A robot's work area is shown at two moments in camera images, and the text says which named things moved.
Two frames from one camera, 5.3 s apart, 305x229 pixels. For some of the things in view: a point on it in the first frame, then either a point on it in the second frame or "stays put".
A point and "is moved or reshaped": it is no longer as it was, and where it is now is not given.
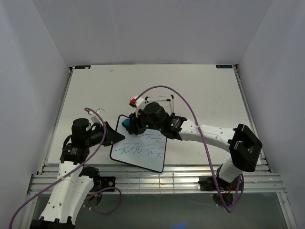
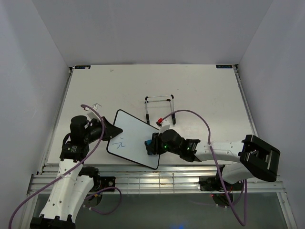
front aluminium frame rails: [174, 179] stays put
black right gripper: [135, 126] -> [156, 139]
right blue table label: [223, 66] stays put
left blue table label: [83, 67] stays put
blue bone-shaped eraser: [126, 122] -> [147, 142]
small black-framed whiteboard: [146, 150] is moved or reshaped
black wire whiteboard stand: [168, 99] stays put
